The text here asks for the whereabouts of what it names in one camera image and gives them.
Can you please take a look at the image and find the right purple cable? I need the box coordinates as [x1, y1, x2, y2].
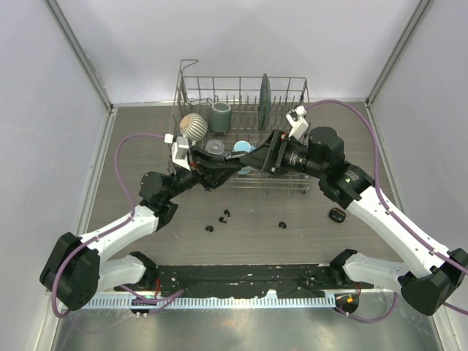
[305, 100, 468, 322]

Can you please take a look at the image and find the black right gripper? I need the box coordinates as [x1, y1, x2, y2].
[241, 129, 326, 179]

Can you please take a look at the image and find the light blue mug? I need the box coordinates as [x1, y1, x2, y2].
[232, 140, 255, 176]

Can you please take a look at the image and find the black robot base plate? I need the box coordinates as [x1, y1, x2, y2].
[129, 264, 366, 299]

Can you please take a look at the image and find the clear drinking glass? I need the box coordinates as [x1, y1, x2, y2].
[205, 139, 225, 156]

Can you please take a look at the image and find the purple cable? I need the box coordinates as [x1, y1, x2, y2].
[51, 133, 184, 319]
[305, 100, 468, 322]

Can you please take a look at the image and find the dark teal plate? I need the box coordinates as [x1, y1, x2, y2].
[258, 73, 271, 130]

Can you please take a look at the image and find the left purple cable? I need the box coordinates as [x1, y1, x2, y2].
[51, 133, 184, 319]

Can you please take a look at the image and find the grey ceramic cup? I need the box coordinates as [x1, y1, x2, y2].
[208, 102, 232, 133]

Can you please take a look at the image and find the white slotted cable duct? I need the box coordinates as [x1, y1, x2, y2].
[83, 292, 336, 310]

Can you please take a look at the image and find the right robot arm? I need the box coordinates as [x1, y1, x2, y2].
[241, 127, 467, 316]

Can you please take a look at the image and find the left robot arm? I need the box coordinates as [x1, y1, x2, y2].
[39, 147, 244, 317]

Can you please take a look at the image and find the grey wire dish rack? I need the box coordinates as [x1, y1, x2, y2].
[168, 58, 312, 195]

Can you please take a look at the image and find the striped beige mug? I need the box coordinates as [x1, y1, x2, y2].
[179, 113, 208, 142]

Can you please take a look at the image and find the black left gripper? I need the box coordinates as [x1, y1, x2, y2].
[165, 146, 241, 202]

